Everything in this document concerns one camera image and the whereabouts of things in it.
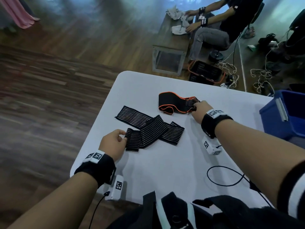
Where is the person's right hand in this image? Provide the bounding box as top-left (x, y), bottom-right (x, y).
top-left (190, 100), bottom-right (214, 125)

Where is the person's left hand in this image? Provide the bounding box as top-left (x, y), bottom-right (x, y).
top-left (99, 129), bottom-right (128, 162)

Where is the black orange-trimmed wrap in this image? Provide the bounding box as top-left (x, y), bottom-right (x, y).
top-left (158, 92), bottom-right (200, 115)

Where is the black white-striped elastic wrap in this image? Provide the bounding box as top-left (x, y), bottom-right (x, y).
top-left (115, 105), bottom-right (185, 152)

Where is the blue plastic bin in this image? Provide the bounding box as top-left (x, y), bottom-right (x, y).
top-left (259, 90), bottom-right (305, 141)

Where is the person's right forearm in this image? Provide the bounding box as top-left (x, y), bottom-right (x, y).
top-left (214, 119), bottom-right (305, 208)

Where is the person's left forearm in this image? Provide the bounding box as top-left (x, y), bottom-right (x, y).
top-left (7, 173), bottom-right (98, 229)

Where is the person's black chest harness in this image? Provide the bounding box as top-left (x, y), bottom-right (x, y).
top-left (107, 191), bottom-right (305, 229)

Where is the person's black white sleeve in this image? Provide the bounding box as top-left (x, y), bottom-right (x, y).
top-left (277, 161), bottom-right (305, 220)

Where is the black wristband with white markers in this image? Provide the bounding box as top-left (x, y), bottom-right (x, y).
top-left (201, 109), bottom-right (234, 139)
top-left (74, 150), bottom-right (117, 188)

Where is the black basket orange rim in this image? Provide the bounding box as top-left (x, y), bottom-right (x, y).
top-left (187, 60), bottom-right (226, 85)

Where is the red-seat stool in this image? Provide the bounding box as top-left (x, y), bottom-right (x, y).
top-left (208, 45), bottom-right (229, 62)

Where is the low wooden table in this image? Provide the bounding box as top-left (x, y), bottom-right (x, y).
top-left (152, 13), bottom-right (191, 76)

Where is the brown sandal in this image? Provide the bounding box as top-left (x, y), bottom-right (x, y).
top-left (243, 26), bottom-right (256, 39)

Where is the pink cloth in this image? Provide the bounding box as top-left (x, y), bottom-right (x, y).
top-left (0, 0), bottom-right (40, 29)

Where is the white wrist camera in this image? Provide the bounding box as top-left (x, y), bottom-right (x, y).
top-left (105, 174), bottom-right (124, 201)
top-left (202, 137), bottom-right (222, 156)

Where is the white cord coil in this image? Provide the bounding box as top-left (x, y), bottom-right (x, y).
top-left (215, 60), bottom-right (240, 90)

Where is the thin black camera cable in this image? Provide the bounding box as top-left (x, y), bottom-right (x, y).
top-left (88, 191), bottom-right (111, 229)

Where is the thin blue camera cable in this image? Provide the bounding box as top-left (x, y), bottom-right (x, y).
top-left (207, 165), bottom-right (272, 208)

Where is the large wall mirror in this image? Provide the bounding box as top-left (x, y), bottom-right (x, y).
top-left (238, 0), bottom-right (305, 93)

